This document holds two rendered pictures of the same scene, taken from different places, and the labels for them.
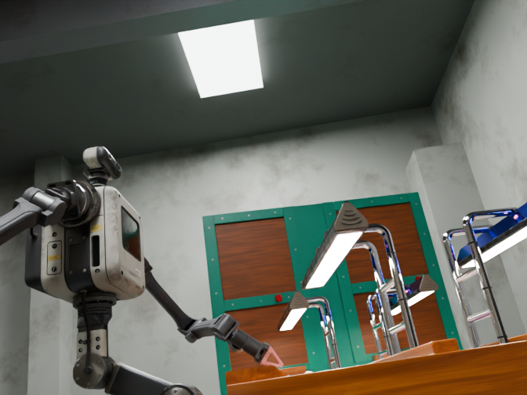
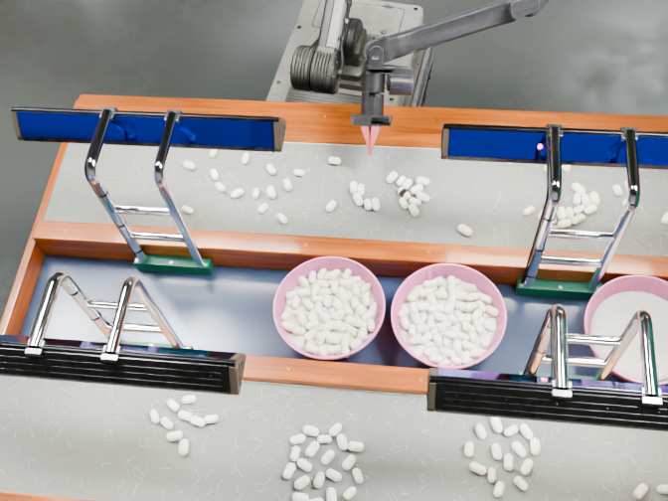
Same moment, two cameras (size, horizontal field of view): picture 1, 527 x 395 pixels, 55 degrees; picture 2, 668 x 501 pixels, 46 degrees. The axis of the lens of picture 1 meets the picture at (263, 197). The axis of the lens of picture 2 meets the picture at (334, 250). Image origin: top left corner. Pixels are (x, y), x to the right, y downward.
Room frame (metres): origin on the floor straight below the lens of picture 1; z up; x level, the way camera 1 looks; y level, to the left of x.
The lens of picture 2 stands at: (2.20, -1.10, 2.44)
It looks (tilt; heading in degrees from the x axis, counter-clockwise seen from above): 61 degrees down; 111
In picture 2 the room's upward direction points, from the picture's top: 9 degrees counter-clockwise
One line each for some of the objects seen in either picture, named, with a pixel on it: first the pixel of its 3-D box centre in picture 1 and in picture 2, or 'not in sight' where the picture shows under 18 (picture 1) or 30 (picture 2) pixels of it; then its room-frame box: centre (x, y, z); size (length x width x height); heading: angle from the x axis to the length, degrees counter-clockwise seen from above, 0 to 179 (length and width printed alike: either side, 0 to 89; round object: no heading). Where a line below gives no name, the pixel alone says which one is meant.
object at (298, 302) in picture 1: (290, 313); (590, 141); (2.40, -0.04, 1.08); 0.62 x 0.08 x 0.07; 7
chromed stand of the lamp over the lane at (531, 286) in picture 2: (314, 349); (573, 218); (2.40, -0.12, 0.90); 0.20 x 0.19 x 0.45; 7
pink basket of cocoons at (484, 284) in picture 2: not in sight; (447, 322); (2.16, -0.35, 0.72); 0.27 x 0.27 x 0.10
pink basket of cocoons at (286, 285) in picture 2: not in sight; (330, 313); (1.88, -0.39, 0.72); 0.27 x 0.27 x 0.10
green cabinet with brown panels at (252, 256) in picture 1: (319, 289); not in sight; (3.17, -0.26, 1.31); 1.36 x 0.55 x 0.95; 97
